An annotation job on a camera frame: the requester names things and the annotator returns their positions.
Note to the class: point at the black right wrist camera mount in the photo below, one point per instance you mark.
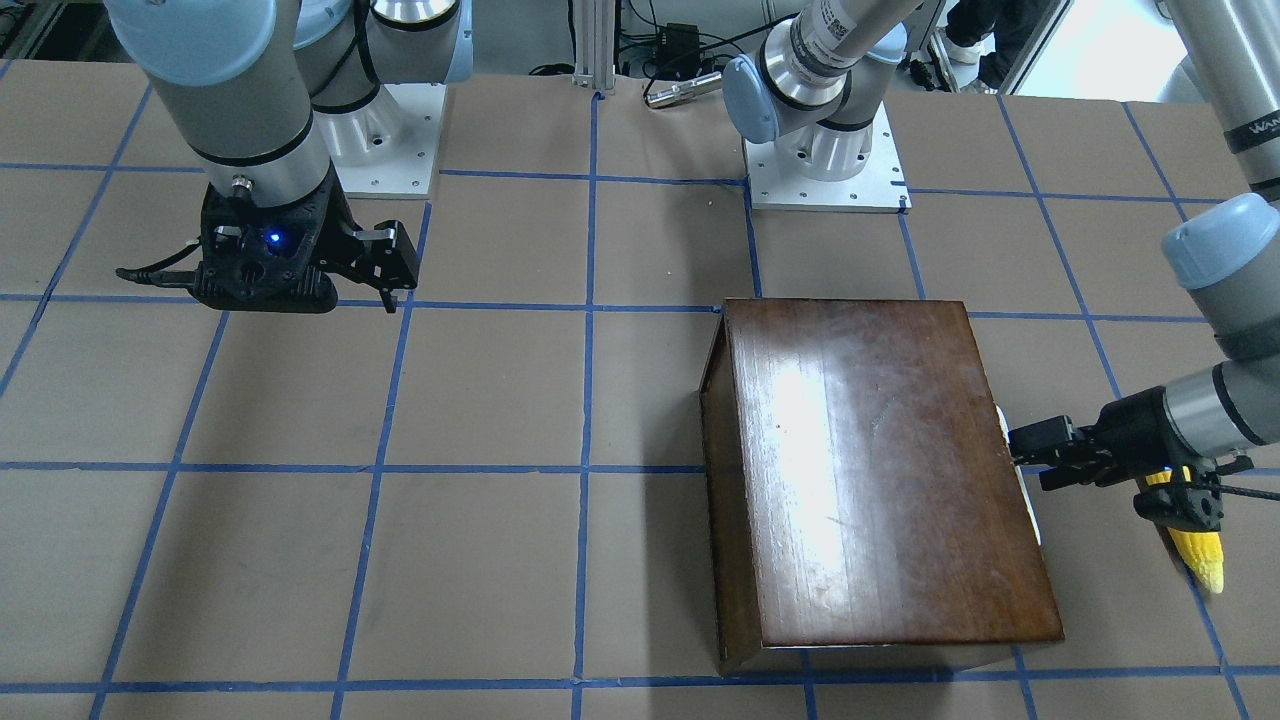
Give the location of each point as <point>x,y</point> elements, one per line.
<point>236,275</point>

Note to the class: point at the dark wooden drawer cabinet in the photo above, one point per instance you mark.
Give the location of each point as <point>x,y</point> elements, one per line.
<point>865,514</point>

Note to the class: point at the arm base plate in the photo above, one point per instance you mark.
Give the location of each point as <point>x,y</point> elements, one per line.
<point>387,149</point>
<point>822,169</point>

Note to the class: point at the black power adapter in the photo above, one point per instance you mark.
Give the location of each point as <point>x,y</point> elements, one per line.
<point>676,42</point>

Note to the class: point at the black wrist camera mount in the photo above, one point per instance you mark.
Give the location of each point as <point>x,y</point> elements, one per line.
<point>1190,500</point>
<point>236,275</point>

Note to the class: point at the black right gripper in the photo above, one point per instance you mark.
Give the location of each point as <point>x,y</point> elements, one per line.
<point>341,243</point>

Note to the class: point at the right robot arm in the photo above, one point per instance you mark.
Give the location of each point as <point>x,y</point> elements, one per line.
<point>252,87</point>

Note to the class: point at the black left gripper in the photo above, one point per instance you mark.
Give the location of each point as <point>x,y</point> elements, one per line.
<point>1132,426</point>

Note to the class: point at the aluminium frame post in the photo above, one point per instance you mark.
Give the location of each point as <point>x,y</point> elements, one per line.
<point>594,26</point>

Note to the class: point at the yellow corn cob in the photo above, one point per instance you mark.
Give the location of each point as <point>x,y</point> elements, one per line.
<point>1204,556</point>

